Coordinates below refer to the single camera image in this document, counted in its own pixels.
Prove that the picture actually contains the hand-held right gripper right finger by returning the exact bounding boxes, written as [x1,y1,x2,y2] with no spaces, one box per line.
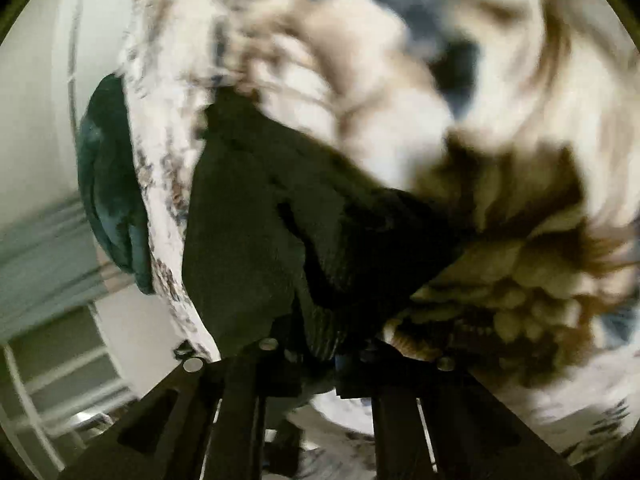
[334,341,585,480]

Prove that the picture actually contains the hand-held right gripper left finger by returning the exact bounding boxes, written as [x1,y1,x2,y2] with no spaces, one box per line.
[59,337,311,480]

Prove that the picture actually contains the black grey-striped sweater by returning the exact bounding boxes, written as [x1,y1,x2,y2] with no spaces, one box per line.
[181,87,467,396]

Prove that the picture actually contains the grey-green curtain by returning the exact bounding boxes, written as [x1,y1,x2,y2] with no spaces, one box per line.
[0,194,103,343]

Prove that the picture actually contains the dark green plush blanket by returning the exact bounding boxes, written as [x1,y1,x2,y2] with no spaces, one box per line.
[76,74,154,295]

